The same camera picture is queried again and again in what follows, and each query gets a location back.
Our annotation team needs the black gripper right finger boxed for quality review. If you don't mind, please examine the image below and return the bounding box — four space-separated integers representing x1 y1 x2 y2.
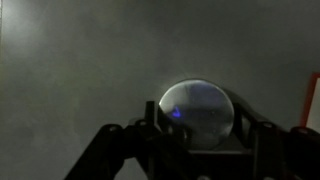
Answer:
233 103 320 180

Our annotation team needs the round silver metal cup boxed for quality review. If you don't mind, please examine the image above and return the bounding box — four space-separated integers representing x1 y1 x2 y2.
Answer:
158 78 235 151

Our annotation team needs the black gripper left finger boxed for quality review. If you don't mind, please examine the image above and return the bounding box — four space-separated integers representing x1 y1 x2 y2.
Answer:
64 100 189 180

